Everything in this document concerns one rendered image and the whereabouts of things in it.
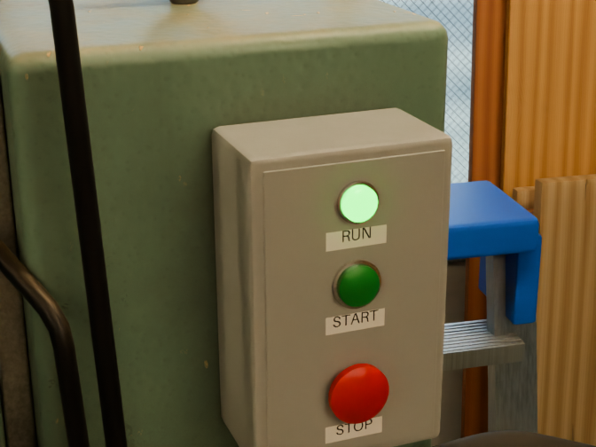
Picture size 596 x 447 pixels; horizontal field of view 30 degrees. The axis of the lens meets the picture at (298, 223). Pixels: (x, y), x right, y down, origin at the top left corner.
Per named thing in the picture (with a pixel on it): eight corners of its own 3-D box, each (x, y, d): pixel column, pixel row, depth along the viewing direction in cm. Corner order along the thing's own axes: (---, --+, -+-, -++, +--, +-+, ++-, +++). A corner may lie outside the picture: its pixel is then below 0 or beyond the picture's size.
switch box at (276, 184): (219, 419, 58) (208, 124, 53) (391, 386, 62) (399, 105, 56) (256, 482, 53) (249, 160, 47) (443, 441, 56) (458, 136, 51)
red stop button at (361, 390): (325, 422, 53) (325, 366, 52) (382, 410, 54) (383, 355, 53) (333, 432, 52) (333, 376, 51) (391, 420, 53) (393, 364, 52)
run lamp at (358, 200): (336, 225, 50) (336, 183, 49) (376, 219, 51) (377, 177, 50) (341, 230, 49) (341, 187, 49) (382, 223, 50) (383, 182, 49)
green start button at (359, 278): (332, 310, 51) (332, 262, 51) (379, 302, 52) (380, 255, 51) (337, 316, 51) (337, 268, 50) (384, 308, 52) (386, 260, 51)
